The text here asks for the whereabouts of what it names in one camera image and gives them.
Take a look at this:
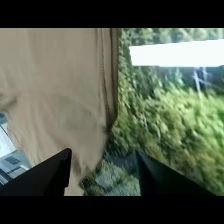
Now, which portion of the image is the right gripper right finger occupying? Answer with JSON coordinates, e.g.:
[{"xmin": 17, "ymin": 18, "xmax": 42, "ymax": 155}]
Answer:
[{"xmin": 135, "ymin": 149, "xmax": 215, "ymax": 197}]

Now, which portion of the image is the beige garment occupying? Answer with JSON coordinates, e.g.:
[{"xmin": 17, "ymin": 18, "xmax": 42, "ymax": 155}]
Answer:
[{"xmin": 0, "ymin": 28, "xmax": 120, "ymax": 197}]

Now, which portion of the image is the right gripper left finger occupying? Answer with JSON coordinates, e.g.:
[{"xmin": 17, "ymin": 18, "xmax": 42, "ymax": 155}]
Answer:
[{"xmin": 0, "ymin": 148, "xmax": 73, "ymax": 197}]

